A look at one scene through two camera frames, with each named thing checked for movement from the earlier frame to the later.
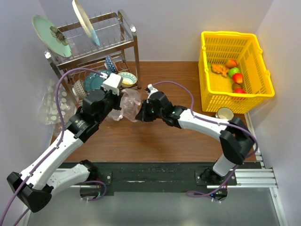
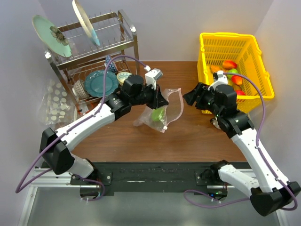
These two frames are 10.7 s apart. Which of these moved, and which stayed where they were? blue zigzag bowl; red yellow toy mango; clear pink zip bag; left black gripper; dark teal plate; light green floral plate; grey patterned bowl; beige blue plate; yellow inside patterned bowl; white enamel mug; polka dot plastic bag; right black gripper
Moved: white enamel mug; left black gripper; right black gripper; clear pink zip bag
Stayed: polka dot plastic bag; red yellow toy mango; blue zigzag bowl; grey patterned bowl; beige blue plate; dark teal plate; yellow inside patterned bowl; light green floral plate
